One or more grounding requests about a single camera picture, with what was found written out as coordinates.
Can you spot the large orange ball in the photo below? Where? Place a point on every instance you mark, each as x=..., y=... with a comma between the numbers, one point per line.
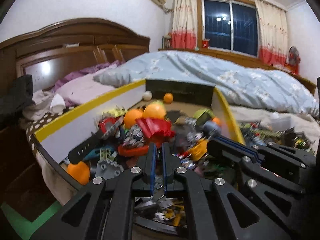
x=155, y=110

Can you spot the red plastic toy piece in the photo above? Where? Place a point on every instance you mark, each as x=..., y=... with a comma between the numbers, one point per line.
x=156, y=130

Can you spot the purple pillow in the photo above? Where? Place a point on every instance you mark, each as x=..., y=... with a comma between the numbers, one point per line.
x=79, y=87

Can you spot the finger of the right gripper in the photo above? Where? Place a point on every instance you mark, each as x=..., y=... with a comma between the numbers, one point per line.
x=277, y=156
x=221, y=145

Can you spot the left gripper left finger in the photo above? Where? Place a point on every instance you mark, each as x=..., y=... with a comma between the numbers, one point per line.
x=103, y=209

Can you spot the left cream red curtain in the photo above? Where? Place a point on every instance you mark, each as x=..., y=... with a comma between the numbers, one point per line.
x=184, y=24

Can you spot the brown wooden headboard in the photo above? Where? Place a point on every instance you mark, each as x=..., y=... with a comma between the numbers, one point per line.
x=84, y=31

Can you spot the yellow cardboard toy box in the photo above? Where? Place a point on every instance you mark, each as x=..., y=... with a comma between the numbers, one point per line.
x=81, y=125

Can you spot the cream red curtain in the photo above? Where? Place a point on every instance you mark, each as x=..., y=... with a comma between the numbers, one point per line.
x=274, y=39
x=184, y=24

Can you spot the small orange ball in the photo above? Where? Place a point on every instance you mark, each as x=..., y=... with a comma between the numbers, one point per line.
x=168, y=98

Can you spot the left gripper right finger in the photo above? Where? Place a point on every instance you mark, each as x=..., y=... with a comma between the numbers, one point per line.
x=214, y=209

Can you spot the light blue floral duvet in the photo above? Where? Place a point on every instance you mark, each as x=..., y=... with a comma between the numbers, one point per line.
x=273, y=90

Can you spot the white fluffy blanket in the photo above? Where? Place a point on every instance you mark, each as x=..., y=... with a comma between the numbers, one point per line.
x=301, y=122

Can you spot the right cream red curtain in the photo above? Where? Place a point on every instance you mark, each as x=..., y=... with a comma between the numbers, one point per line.
x=274, y=39

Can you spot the red standing fan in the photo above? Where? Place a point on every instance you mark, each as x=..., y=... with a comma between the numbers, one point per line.
x=294, y=60

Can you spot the small red box on sill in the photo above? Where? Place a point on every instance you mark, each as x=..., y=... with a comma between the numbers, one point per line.
x=205, y=43

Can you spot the dark window with frame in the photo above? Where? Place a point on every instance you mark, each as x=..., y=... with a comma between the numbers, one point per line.
x=231, y=26

